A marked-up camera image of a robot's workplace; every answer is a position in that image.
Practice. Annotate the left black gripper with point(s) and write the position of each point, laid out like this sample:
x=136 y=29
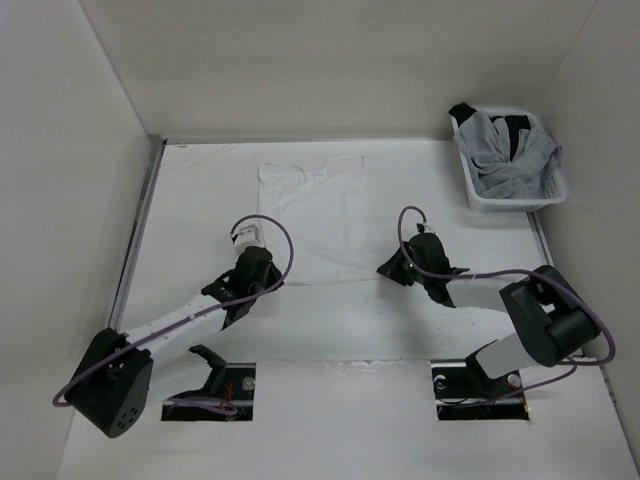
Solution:
x=274 y=277

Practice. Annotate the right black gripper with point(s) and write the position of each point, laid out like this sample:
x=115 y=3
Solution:
x=392 y=268

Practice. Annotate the white tank top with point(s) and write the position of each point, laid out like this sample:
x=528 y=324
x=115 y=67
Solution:
x=339 y=233

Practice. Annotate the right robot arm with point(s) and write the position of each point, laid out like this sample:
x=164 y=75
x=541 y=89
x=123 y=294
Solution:
x=550 y=320

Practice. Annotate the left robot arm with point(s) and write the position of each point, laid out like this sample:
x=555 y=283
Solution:
x=111 y=384

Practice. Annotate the grey tank top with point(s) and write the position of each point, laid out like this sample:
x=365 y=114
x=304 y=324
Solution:
x=525 y=177

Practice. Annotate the black tank top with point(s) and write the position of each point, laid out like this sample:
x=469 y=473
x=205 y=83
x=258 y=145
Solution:
x=502 y=132

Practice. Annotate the white plastic laundry basket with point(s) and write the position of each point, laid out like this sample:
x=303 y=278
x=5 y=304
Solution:
x=555 y=191

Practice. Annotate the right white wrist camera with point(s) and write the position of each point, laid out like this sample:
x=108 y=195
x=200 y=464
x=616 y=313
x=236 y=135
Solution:
x=424 y=228

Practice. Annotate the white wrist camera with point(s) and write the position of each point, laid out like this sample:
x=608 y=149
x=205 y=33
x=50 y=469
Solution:
x=424 y=228
x=245 y=237

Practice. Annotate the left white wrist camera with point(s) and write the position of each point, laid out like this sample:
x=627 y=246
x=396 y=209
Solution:
x=245 y=237

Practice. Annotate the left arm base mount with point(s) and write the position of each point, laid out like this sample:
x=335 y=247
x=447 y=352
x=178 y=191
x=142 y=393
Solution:
x=227 y=395

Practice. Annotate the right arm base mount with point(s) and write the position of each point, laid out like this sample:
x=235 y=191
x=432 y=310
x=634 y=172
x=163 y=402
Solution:
x=461 y=395

